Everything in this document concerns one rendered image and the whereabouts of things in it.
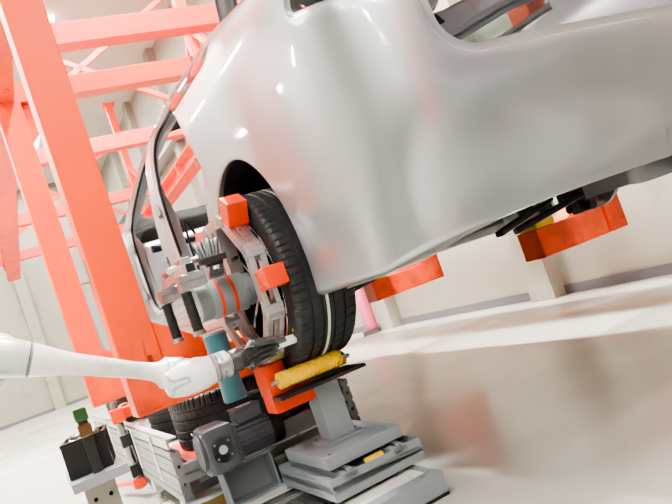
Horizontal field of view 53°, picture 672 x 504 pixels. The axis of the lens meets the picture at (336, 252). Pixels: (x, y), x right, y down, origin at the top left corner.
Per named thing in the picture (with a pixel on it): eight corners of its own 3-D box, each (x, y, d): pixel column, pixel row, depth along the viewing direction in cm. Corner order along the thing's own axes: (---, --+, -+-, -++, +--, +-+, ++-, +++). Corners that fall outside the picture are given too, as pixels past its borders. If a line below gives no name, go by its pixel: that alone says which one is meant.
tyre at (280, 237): (362, 232, 214) (267, 155, 261) (297, 253, 204) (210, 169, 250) (355, 384, 251) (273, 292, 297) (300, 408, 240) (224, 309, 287)
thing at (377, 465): (426, 460, 233) (417, 433, 233) (338, 506, 217) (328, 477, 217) (362, 449, 277) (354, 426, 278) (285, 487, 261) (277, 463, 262)
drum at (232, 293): (262, 303, 238) (249, 266, 239) (206, 323, 228) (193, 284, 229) (250, 308, 250) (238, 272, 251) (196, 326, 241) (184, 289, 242)
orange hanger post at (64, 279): (119, 398, 439) (2, 48, 450) (88, 410, 431) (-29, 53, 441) (115, 398, 456) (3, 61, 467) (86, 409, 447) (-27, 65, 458)
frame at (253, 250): (301, 355, 219) (247, 198, 221) (283, 362, 216) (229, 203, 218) (251, 362, 267) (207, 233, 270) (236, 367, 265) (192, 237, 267)
